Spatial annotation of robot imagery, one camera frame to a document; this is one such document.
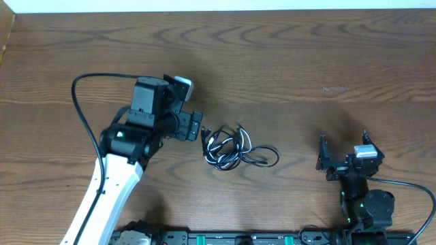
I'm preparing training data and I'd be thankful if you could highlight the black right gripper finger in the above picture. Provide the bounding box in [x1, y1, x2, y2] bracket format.
[315, 135, 332, 170]
[362, 129, 384, 159]

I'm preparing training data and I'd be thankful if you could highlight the black and white cable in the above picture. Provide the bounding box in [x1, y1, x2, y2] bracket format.
[202, 126, 253, 169]

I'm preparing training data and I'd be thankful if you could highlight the thin black cable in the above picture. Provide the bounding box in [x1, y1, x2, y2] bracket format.
[200, 125, 280, 171]

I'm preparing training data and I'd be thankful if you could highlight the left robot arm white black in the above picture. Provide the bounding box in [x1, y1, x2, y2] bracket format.
[62, 75, 202, 244]

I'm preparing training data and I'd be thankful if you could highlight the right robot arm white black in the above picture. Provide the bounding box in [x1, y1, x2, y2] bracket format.
[316, 132, 395, 244]

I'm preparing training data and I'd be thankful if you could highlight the right camera black cable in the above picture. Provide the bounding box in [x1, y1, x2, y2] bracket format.
[362, 175, 436, 245]

